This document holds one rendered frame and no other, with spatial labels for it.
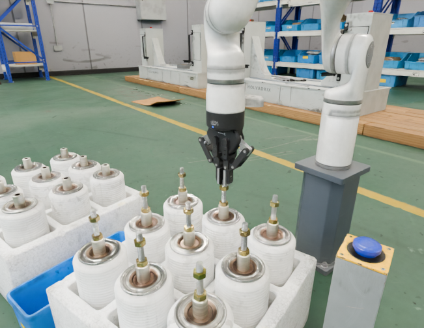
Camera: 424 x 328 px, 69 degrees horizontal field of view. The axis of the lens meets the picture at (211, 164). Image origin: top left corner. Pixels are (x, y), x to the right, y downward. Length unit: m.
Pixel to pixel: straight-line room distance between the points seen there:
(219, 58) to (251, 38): 2.78
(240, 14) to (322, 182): 0.50
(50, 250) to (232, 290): 0.48
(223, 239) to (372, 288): 0.29
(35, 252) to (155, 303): 0.39
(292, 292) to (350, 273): 0.15
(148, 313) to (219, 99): 0.37
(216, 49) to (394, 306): 0.75
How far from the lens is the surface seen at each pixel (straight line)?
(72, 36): 6.93
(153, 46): 5.05
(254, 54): 3.31
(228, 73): 0.56
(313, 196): 0.89
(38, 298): 0.86
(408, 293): 1.01
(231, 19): 0.54
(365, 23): 2.55
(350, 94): 0.81
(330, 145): 0.84
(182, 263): 0.59
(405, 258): 1.14
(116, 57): 7.20
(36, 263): 0.85
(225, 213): 0.68
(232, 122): 0.57
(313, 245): 0.96
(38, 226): 0.85
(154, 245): 0.66
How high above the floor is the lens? 0.61
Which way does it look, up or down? 22 degrees down
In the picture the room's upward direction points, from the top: straight up
